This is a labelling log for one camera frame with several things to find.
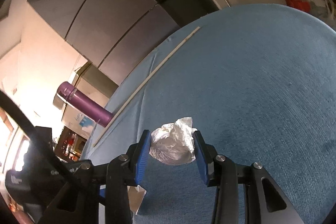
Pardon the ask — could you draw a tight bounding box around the black camera cable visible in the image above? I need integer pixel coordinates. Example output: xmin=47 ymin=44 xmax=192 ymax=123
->
xmin=0 ymin=89 xmax=85 ymax=191

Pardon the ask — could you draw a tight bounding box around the white tissue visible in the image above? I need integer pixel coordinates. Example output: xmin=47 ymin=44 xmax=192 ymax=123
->
xmin=150 ymin=117 xmax=197 ymax=166

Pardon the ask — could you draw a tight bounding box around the long white stick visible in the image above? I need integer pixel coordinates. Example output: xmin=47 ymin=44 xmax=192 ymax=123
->
xmin=92 ymin=26 xmax=201 ymax=148

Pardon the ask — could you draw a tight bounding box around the grey refrigerator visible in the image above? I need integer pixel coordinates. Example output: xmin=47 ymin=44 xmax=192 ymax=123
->
xmin=26 ymin=0 xmax=185 ymax=85

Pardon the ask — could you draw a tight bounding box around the purple thermos bottle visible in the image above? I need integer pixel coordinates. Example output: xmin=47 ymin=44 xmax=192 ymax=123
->
xmin=57 ymin=82 xmax=113 ymax=127

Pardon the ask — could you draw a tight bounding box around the white chest freezer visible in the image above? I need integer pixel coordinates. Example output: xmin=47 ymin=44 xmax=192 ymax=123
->
xmin=53 ymin=94 xmax=96 ymax=139

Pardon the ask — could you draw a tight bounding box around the blue tablecloth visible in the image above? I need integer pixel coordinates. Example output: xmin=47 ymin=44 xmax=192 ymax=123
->
xmin=82 ymin=4 xmax=335 ymax=223

